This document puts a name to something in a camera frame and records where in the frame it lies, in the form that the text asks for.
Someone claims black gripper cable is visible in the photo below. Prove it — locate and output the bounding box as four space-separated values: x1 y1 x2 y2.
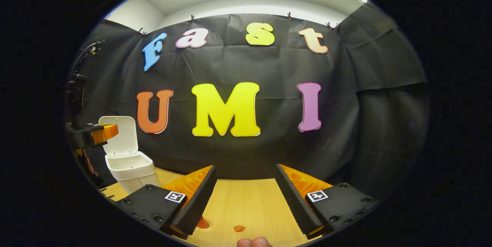
73 40 105 75

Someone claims white desktop garbage bin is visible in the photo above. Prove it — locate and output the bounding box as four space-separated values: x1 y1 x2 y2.
98 116 162 195

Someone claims black backdrop cloth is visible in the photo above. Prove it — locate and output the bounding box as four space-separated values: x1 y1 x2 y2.
65 1 430 197

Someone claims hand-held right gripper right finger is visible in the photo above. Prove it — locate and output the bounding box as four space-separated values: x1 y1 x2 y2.
275 164 380 240

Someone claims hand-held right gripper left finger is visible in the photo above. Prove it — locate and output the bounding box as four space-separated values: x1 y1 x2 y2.
115 165 218 240

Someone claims wooden desktop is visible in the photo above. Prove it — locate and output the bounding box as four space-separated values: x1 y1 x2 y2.
99 167 308 247

